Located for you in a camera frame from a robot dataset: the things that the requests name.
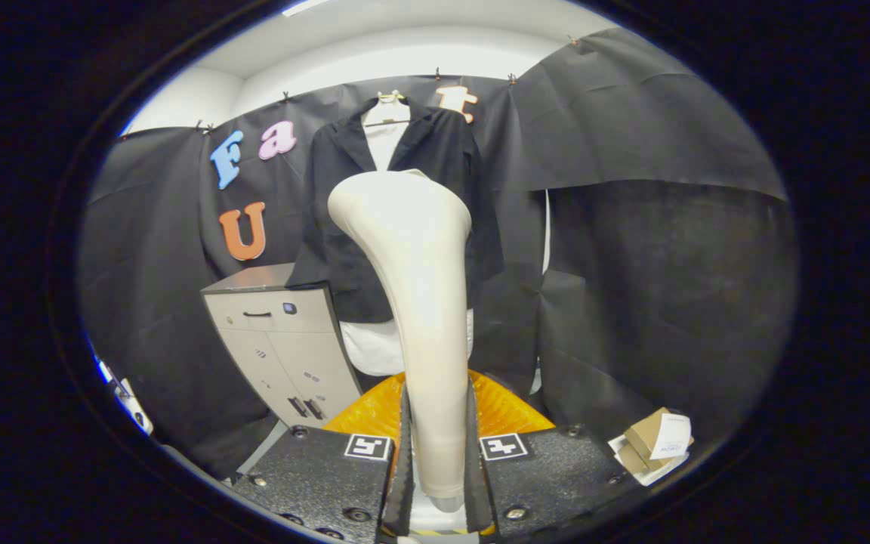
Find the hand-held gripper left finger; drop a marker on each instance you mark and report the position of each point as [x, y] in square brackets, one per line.
[402, 491]

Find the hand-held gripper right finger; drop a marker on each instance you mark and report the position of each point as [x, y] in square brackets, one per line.
[478, 491]

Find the black blazer jacket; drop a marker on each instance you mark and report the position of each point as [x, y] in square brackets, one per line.
[337, 249]

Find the white plastic clothes hanger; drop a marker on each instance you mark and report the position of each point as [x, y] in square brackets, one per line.
[386, 112]

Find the white undershirt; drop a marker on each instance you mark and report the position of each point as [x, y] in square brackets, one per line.
[367, 347]

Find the small cardboard box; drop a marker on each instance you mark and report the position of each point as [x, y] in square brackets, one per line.
[643, 438]

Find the grey metal cabinet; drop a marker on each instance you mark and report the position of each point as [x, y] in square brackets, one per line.
[284, 355]

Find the white paper sheet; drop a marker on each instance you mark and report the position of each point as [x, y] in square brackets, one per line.
[673, 437]

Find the black backdrop cloth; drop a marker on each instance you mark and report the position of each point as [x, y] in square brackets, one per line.
[669, 302]

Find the white and blue object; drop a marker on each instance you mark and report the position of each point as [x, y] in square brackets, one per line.
[133, 404]

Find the ceiling light panel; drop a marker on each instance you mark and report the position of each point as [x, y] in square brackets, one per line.
[303, 6]

